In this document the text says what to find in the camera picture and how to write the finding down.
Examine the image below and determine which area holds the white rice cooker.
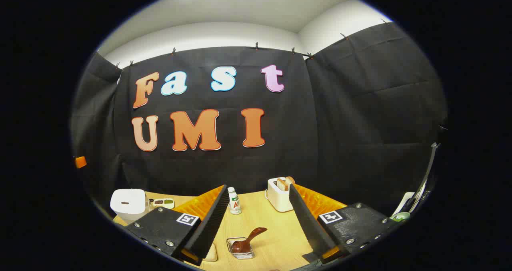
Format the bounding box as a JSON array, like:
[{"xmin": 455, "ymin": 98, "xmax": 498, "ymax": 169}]
[{"xmin": 110, "ymin": 189, "xmax": 154, "ymax": 225}]

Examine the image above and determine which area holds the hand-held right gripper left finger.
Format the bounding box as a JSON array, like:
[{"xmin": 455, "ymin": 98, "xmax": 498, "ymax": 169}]
[{"xmin": 124, "ymin": 184, "xmax": 230, "ymax": 265}]

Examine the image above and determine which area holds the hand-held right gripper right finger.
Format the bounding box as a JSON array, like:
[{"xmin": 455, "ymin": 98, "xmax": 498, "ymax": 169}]
[{"xmin": 289, "ymin": 183, "xmax": 400, "ymax": 263}]

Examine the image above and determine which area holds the brown wooden spoon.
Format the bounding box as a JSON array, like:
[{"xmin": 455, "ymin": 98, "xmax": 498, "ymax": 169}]
[{"xmin": 231, "ymin": 227, "xmax": 268, "ymax": 253}]

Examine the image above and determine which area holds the white drink bottle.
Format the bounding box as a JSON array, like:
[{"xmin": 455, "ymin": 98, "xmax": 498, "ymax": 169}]
[{"xmin": 227, "ymin": 187, "xmax": 242, "ymax": 215}]

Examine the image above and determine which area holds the white tray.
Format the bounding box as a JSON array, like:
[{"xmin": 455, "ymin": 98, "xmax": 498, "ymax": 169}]
[{"xmin": 392, "ymin": 192, "xmax": 416, "ymax": 215}]

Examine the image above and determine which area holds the metal wire chopstick holder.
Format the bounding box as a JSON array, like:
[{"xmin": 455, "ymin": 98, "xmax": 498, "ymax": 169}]
[{"xmin": 226, "ymin": 237, "xmax": 256, "ymax": 260}]

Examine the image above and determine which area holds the grey curved pole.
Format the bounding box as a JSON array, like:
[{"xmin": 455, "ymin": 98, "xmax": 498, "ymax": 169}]
[{"xmin": 416, "ymin": 142, "xmax": 440, "ymax": 207}]

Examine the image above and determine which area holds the black backdrop cloth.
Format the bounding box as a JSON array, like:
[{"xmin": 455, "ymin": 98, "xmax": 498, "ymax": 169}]
[{"xmin": 70, "ymin": 21, "xmax": 448, "ymax": 223}]

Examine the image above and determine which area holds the white toaster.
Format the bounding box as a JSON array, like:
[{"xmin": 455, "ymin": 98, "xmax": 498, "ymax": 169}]
[{"xmin": 266, "ymin": 177, "xmax": 294, "ymax": 213}]

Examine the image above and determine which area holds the small cream dish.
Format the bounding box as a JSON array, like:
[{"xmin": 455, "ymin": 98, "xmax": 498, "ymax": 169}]
[{"xmin": 202, "ymin": 243, "xmax": 218, "ymax": 262}]

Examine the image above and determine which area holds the white divided condiment dish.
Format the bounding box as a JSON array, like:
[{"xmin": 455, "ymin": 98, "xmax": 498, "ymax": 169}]
[{"xmin": 149, "ymin": 198, "xmax": 175, "ymax": 209}]

